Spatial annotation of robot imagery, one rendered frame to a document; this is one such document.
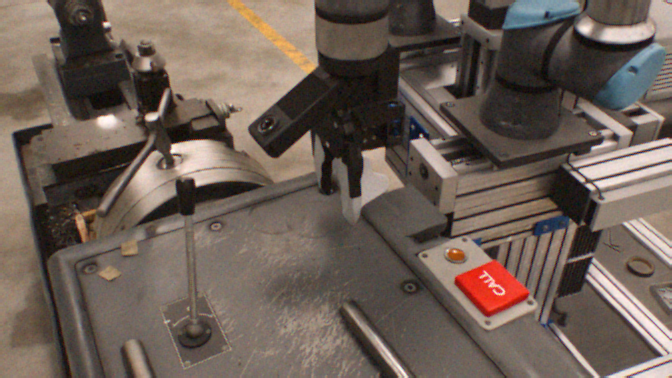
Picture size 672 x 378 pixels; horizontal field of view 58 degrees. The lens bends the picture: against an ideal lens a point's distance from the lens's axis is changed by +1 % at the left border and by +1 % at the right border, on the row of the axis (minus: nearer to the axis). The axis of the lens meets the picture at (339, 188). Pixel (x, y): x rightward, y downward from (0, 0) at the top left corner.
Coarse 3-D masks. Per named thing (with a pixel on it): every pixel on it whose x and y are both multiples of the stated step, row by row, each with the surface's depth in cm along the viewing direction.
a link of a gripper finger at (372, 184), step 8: (368, 160) 69; (344, 168) 68; (368, 168) 70; (344, 176) 68; (368, 176) 70; (376, 176) 71; (384, 176) 71; (344, 184) 69; (368, 184) 70; (376, 184) 71; (384, 184) 71; (344, 192) 70; (368, 192) 71; (376, 192) 71; (344, 200) 70; (352, 200) 69; (360, 200) 70; (368, 200) 71; (344, 208) 71; (352, 208) 70; (360, 208) 71; (352, 216) 71; (352, 224) 73
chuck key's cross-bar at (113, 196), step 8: (168, 88) 95; (168, 96) 94; (160, 104) 92; (168, 104) 93; (160, 112) 90; (152, 136) 85; (152, 144) 84; (144, 152) 81; (136, 160) 79; (144, 160) 80; (128, 168) 77; (136, 168) 77; (128, 176) 75; (120, 184) 73; (112, 192) 71; (120, 192) 72; (104, 200) 69; (112, 200) 69; (104, 208) 67; (104, 216) 67
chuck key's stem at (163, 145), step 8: (152, 112) 87; (152, 120) 86; (160, 120) 87; (152, 128) 87; (160, 128) 87; (160, 136) 88; (160, 144) 89; (168, 144) 90; (160, 152) 90; (168, 152) 90; (168, 160) 91
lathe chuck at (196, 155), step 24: (192, 144) 96; (216, 144) 98; (144, 168) 92; (168, 168) 91; (192, 168) 91; (240, 168) 94; (264, 168) 104; (144, 192) 89; (96, 216) 96; (120, 216) 89
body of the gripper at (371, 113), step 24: (336, 72) 61; (360, 72) 61; (384, 72) 65; (360, 96) 66; (384, 96) 67; (336, 120) 65; (360, 120) 65; (384, 120) 66; (336, 144) 67; (360, 144) 67; (384, 144) 70
